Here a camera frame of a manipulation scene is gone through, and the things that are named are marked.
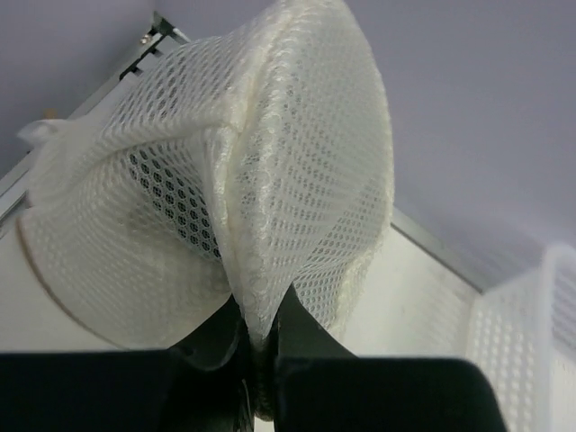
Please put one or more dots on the white perforated plastic basket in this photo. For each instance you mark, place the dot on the white perforated plastic basket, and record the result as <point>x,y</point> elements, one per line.
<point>522,336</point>

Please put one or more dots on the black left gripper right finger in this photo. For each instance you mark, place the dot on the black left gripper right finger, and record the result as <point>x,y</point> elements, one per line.
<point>321,386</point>

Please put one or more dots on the white mesh laundry bag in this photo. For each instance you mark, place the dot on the white mesh laundry bag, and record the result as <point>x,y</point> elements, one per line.
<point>238,167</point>

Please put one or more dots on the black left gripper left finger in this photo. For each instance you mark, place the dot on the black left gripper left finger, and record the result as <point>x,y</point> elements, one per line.
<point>195,385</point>

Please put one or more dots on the aluminium table edge rail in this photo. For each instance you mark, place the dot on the aluminium table edge rail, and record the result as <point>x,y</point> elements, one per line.
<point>161,39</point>

